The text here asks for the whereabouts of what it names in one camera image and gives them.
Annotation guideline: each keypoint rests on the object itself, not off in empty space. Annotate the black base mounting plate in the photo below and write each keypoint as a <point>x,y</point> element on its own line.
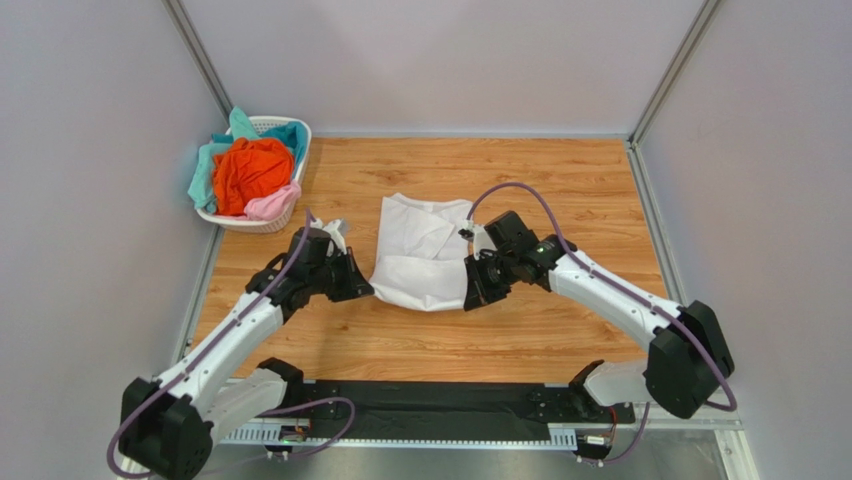
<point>385,410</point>

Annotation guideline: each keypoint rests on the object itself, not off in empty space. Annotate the white t-shirt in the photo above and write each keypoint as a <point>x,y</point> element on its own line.
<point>420,254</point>

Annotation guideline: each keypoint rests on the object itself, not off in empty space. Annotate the teal t-shirt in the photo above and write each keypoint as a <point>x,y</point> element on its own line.
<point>250,172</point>

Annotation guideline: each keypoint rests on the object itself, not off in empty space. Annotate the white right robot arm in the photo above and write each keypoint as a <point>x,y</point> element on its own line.
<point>688,358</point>

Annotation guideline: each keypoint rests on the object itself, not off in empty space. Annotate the orange t-shirt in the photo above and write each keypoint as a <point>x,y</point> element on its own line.
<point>249,170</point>

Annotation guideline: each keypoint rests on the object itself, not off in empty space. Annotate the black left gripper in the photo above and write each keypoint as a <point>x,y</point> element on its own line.
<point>356,285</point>

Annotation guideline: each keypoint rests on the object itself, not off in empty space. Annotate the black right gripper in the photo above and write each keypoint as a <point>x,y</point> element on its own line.
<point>483,275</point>

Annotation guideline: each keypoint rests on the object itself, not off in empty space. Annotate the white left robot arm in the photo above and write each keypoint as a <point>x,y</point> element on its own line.
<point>213,373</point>

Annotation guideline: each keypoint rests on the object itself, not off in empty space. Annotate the aluminium frame rail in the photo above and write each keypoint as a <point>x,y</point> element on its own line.
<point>282,438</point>

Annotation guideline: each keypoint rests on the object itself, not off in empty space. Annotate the pink t-shirt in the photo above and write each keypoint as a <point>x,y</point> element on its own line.
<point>274,205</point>

